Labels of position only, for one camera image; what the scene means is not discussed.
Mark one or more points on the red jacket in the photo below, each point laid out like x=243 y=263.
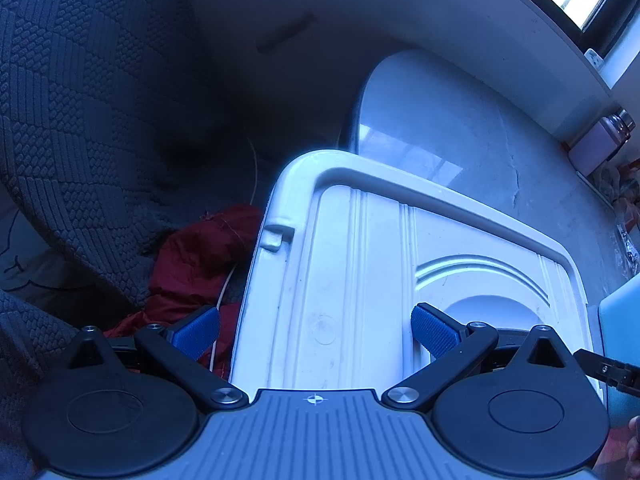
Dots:
x=200 y=260

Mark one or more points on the grey marble desk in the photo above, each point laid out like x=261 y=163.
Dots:
x=465 y=125

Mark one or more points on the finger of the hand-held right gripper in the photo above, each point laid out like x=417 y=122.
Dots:
x=607 y=370

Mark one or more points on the person's right hand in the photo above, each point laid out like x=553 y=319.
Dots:
x=635 y=440

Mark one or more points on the pink jar with metal lid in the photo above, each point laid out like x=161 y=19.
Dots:
x=600 y=142

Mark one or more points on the grey knit covered chair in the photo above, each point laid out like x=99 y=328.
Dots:
x=80 y=110

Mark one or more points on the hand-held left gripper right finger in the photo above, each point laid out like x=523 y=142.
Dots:
x=434 y=331

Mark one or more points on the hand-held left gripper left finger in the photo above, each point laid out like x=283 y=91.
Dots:
x=195 y=332

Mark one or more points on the blue plastic storage box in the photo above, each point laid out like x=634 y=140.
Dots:
x=622 y=320

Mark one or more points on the small white windowsill box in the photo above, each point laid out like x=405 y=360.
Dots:
x=594 y=58

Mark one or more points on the white storage box lid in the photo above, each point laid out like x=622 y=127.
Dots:
x=360 y=270

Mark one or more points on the clear plastic bag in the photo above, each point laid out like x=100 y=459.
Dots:
x=622 y=200

